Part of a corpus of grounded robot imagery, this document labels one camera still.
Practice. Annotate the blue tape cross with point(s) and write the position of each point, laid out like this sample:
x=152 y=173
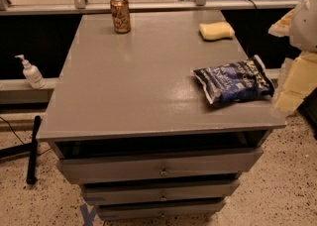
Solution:
x=87 y=215

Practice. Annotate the top grey drawer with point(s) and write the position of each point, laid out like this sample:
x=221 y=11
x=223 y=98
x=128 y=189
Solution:
x=98 y=170

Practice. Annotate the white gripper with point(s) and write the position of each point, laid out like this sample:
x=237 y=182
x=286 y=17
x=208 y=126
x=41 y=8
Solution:
x=306 y=25

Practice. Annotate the grey drawer cabinet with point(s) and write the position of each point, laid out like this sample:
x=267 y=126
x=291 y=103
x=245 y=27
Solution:
x=134 y=95

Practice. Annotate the grey drawer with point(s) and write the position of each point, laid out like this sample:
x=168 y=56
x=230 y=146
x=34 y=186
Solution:
x=159 y=192
x=159 y=209
x=98 y=170

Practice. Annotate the blue chip bag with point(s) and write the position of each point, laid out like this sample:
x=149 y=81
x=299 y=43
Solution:
x=238 y=81

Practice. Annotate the black stand leg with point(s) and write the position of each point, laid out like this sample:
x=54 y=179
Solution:
x=30 y=148

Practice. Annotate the orange soda can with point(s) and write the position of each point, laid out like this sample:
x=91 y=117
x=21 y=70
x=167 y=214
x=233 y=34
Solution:
x=120 y=15

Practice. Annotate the white pump bottle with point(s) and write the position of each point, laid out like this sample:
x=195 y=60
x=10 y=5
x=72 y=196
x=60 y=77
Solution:
x=32 y=73

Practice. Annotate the bottom grey drawer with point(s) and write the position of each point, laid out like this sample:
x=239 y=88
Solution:
x=159 y=209

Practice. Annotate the yellow sponge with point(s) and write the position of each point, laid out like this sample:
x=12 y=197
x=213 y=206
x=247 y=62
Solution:
x=216 y=31

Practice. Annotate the middle grey drawer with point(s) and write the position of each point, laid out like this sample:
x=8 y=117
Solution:
x=159 y=192

